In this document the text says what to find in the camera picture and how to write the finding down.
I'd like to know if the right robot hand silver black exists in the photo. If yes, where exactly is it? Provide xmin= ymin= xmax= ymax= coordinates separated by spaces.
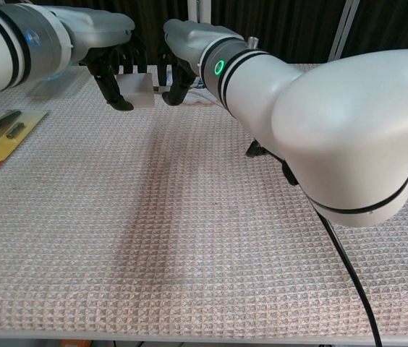
xmin=158 ymin=18 xmax=243 ymax=106

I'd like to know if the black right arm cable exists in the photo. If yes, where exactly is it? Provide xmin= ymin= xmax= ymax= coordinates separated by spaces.
xmin=247 ymin=139 xmax=384 ymax=347

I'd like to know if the white flower-shaped dish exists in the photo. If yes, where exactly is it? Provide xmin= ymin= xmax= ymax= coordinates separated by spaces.
xmin=185 ymin=88 xmax=223 ymax=108

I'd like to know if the razor on yellow card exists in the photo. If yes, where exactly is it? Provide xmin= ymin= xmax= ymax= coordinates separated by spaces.
xmin=0 ymin=109 xmax=49 ymax=176

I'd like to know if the dark curtain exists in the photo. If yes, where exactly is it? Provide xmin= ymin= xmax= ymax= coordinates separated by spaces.
xmin=91 ymin=0 xmax=408 ymax=66

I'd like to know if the beige waffle-weave table cloth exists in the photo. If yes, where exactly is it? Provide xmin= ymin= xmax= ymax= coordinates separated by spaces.
xmin=0 ymin=63 xmax=408 ymax=332

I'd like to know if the aluminium frame post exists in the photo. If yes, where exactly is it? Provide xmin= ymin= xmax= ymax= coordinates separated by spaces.
xmin=327 ymin=0 xmax=360 ymax=62
xmin=187 ymin=0 xmax=212 ymax=27

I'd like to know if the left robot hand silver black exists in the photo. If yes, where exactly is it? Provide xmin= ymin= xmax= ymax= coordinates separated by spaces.
xmin=67 ymin=6 xmax=149 ymax=111

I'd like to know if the white USB charger block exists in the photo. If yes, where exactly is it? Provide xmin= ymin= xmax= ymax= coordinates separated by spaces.
xmin=116 ymin=72 xmax=156 ymax=108

